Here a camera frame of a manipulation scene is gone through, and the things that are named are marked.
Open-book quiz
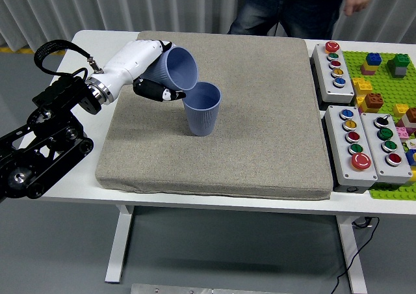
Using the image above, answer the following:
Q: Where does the person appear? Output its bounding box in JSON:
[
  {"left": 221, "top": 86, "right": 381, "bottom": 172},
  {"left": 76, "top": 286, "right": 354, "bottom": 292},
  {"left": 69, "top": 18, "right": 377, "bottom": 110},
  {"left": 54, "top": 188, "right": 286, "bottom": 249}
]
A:
[{"left": 227, "top": 0, "right": 380, "bottom": 40}]

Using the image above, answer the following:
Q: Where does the green grey brick stack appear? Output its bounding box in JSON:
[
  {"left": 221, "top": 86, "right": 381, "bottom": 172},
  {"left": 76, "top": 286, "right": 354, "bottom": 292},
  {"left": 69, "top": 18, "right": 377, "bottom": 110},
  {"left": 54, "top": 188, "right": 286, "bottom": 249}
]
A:
[{"left": 385, "top": 53, "right": 410, "bottom": 78}]

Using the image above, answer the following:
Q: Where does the yellow floor tape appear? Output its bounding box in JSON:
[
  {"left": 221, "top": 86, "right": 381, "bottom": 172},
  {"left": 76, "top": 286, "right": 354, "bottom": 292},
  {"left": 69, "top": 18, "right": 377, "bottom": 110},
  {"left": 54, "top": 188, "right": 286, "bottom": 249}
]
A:
[{"left": 0, "top": 46, "right": 68, "bottom": 55}]

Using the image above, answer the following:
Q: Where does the brown orange yellow brick stack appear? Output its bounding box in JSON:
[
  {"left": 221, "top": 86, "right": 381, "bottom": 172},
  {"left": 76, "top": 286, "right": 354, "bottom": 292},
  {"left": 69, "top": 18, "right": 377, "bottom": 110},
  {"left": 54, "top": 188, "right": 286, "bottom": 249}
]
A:
[{"left": 356, "top": 92, "right": 385, "bottom": 114}]

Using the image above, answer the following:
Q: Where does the green studded baseplate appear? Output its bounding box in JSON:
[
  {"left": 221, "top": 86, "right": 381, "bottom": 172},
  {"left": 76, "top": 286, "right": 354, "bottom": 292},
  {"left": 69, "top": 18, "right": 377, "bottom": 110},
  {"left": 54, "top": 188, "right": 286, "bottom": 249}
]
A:
[{"left": 341, "top": 49, "right": 416, "bottom": 201}]

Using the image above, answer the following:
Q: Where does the blue yellow purple brick stack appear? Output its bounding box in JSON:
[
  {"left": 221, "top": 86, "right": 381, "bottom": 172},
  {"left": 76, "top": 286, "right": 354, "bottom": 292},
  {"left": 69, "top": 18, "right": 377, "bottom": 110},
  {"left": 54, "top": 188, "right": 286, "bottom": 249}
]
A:
[{"left": 359, "top": 52, "right": 384, "bottom": 76}]

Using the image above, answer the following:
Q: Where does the grey pleated curtain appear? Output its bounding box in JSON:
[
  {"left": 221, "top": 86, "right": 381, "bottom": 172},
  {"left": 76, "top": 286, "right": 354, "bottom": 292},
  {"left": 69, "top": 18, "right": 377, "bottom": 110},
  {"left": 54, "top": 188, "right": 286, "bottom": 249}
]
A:
[{"left": 0, "top": 0, "right": 416, "bottom": 51}]

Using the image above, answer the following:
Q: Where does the grey box with selector knob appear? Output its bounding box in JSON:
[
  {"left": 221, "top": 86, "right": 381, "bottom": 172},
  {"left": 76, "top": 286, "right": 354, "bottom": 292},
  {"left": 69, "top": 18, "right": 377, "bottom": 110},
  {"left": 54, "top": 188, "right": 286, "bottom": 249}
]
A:
[{"left": 359, "top": 112, "right": 413, "bottom": 183}]

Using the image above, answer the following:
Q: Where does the brown white pink brick stack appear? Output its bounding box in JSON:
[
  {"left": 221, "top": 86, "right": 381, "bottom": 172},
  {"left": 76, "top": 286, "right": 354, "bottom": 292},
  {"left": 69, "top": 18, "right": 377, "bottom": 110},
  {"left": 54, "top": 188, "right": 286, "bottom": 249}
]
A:
[{"left": 398, "top": 107, "right": 416, "bottom": 135}]

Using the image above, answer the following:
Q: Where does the blue ribbed plastic cup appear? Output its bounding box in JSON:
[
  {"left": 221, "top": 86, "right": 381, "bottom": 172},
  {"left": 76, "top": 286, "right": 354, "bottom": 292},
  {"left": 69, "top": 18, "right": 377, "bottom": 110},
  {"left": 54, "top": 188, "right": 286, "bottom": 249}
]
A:
[
  {"left": 181, "top": 81, "right": 222, "bottom": 137},
  {"left": 140, "top": 46, "right": 200, "bottom": 92}
]

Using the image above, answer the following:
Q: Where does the large yellow brick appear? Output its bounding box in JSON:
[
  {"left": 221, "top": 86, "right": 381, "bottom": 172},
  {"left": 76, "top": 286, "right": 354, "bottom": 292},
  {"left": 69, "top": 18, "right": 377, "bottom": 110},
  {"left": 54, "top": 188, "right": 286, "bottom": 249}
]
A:
[{"left": 352, "top": 77, "right": 372, "bottom": 96}]

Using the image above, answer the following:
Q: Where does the grey-brown fabric mat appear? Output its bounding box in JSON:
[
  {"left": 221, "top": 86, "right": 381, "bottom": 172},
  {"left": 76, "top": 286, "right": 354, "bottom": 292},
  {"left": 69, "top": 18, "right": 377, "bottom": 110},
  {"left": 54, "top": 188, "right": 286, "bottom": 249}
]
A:
[{"left": 95, "top": 30, "right": 334, "bottom": 201}]

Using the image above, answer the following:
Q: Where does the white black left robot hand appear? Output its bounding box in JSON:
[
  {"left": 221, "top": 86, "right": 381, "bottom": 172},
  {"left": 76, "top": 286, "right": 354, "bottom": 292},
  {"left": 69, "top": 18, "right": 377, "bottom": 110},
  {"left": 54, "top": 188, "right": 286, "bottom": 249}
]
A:
[{"left": 86, "top": 39, "right": 187, "bottom": 103}]

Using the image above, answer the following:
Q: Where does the small yellow brick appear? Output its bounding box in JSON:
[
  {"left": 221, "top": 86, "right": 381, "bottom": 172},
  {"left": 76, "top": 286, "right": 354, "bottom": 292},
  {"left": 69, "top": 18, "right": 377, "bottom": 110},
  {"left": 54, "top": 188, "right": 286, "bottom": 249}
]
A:
[{"left": 392, "top": 103, "right": 410, "bottom": 118}]

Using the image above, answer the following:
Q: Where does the grey five-button control box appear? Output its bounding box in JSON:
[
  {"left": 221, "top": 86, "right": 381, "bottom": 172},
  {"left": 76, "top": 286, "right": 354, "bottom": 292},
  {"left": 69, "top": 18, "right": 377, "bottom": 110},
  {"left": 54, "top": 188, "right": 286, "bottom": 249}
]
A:
[
  {"left": 324, "top": 105, "right": 379, "bottom": 187},
  {"left": 311, "top": 40, "right": 356, "bottom": 104}
]

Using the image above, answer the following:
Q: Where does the white table leg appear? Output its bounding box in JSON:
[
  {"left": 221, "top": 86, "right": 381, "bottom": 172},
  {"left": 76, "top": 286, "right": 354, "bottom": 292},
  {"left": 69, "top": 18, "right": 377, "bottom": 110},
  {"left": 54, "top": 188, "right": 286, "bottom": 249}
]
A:
[
  {"left": 336, "top": 215, "right": 368, "bottom": 294},
  {"left": 104, "top": 205, "right": 135, "bottom": 284}
]

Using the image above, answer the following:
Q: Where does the black floor cable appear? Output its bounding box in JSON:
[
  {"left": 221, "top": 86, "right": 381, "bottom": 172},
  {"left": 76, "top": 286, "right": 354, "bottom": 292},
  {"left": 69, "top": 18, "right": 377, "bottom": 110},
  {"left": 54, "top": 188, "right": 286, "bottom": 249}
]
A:
[{"left": 331, "top": 216, "right": 380, "bottom": 294}]

